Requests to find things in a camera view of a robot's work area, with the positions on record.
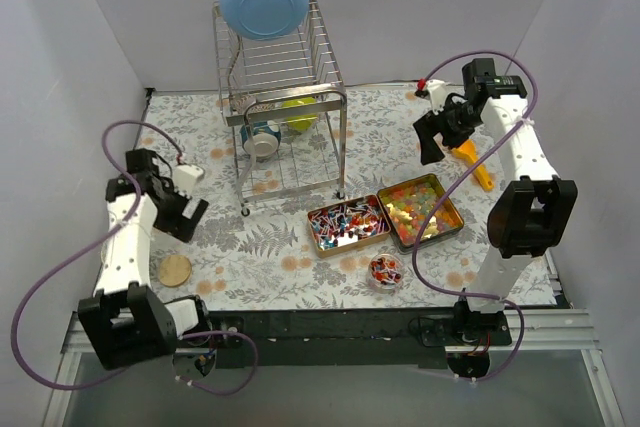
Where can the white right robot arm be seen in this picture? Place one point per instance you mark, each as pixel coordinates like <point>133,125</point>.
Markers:
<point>532,212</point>

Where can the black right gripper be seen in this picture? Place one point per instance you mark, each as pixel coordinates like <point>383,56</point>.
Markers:
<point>441,125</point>

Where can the square tin of star candies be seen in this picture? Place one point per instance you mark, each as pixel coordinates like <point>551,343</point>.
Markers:
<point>406,206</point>

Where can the blue plate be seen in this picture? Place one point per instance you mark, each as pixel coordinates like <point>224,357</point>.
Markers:
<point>263,19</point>

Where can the yellow plastic scoop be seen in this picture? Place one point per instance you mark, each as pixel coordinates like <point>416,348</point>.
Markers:
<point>468,154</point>

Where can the floral patterned table mat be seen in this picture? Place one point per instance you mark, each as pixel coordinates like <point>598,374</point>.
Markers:
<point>267,260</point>

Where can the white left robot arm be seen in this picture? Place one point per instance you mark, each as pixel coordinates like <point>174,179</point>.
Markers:
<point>126,323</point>

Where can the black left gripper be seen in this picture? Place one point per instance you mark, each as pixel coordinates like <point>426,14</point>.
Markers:
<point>176,206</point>

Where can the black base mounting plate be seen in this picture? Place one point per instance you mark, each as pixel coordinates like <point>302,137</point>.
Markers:
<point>350,337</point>

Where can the clear plastic jar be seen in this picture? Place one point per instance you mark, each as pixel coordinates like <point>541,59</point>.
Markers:
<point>385,273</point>

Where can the steel wire dish rack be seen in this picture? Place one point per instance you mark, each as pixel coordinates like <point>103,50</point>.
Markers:
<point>295,81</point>

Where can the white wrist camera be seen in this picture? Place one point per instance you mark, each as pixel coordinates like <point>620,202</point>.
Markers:
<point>186,177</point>
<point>435,91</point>

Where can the gold tin of small items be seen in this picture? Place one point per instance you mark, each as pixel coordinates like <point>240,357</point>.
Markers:
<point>347,225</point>

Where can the blue and white mug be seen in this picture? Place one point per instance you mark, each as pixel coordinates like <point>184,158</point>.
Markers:
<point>261,139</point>

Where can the aluminium table edge rail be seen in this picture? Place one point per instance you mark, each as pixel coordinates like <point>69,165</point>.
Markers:
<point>557,379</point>

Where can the gold round jar lid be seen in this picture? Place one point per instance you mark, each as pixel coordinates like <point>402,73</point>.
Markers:
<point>174,270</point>

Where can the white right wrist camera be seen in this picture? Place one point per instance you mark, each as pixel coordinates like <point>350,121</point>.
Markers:
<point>435,91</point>

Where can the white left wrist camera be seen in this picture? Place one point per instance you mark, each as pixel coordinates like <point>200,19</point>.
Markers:
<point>186,177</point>

